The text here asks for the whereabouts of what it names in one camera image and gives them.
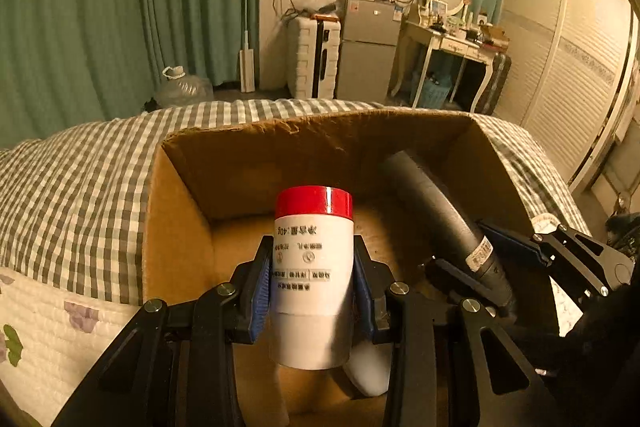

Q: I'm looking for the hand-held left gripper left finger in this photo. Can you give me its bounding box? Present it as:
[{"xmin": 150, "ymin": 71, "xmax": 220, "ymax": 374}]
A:
[{"xmin": 52, "ymin": 234, "xmax": 274, "ymax": 427}]

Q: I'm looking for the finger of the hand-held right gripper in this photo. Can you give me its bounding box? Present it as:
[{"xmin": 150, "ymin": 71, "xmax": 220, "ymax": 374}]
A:
[
  {"xmin": 476, "ymin": 218, "xmax": 637, "ymax": 296},
  {"xmin": 424, "ymin": 258, "xmax": 517, "ymax": 319}
]

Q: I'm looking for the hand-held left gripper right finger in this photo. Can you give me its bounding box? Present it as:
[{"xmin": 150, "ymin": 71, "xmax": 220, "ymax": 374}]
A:
[{"xmin": 351, "ymin": 233, "xmax": 571, "ymax": 427}]

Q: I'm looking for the white container with red cap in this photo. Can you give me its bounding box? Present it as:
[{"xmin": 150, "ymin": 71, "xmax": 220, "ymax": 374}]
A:
[{"xmin": 270, "ymin": 186, "xmax": 355, "ymax": 370}]

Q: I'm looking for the black cylindrical flashlight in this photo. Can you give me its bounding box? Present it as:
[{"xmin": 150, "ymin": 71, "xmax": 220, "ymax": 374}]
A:
[{"xmin": 380, "ymin": 150, "xmax": 518, "ymax": 315}]

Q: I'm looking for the white plastic bottle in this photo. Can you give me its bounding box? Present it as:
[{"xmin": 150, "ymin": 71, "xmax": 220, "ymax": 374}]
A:
[{"xmin": 342, "ymin": 341, "xmax": 391, "ymax": 397}]

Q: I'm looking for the cardboard box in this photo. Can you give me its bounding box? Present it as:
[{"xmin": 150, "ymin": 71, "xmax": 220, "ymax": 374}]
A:
[{"xmin": 142, "ymin": 108, "xmax": 561, "ymax": 427}]

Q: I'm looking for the dark suitcase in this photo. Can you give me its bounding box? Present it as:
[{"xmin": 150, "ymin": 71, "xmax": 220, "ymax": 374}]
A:
[{"xmin": 467, "ymin": 52, "xmax": 513, "ymax": 115}]

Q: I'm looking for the blue basket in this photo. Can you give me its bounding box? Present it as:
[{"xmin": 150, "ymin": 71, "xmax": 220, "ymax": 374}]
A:
[{"xmin": 411, "ymin": 74, "xmax": 451, "ymax": 108}]

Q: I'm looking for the white louvred wardrobe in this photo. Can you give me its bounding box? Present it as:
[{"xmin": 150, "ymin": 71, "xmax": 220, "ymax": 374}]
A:
[{"xmin": 492, "ymin": 0, "xmax": 640, "ymax": 192}]

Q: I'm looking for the grey checked blanket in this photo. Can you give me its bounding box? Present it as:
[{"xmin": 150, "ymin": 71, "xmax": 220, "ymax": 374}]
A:
[{"xmin": 0, "ymin": 99, "xmax": 591, "ymax": 308}]

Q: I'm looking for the white dressing table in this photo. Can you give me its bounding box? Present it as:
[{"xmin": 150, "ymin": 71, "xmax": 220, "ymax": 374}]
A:
[{"xmin": 390, "ymin": 19, "xmax": 501, "ymax": 112}]

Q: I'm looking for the white floral quilt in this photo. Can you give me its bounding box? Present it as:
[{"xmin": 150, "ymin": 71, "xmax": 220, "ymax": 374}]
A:
[{"xmin": 0, "ymin": 213, "xmax": 588, "ymax": 427}]

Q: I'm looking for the clear water jug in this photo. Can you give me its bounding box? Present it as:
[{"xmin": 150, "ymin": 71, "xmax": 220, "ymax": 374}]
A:
[{"xmin": 152, "ymin": 65, "xmax": 215, "ymax": 110}]

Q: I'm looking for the white flat mop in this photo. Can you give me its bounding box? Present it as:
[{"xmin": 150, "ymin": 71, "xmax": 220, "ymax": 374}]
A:
[{"xmin": 239, "ymin": 0, "xmax": 257, "ymax": 92}]

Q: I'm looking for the grey fridge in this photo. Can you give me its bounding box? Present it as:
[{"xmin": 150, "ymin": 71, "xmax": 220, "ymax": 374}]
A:
[{"xmin": 336, "ymin": 0, "xmax": 403, "ymax": 100}]

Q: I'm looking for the white suitcase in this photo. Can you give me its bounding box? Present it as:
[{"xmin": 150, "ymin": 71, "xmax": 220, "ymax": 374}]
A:
[{"xmin": 286, "ymin": 14, "xmax": 343, "ymax": 98}]

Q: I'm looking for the clear plastic bag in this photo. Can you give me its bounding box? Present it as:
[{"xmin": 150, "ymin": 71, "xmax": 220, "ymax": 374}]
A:
[{"xmin": 300, "ymin": 0, "xmax": 341, "ymax": 18}]

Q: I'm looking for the wide teal curtain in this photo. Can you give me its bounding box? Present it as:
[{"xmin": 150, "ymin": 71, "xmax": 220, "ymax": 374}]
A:
[{"xmin": 0, "ymin": 0, "xmax": 264, "ymax": 150}]

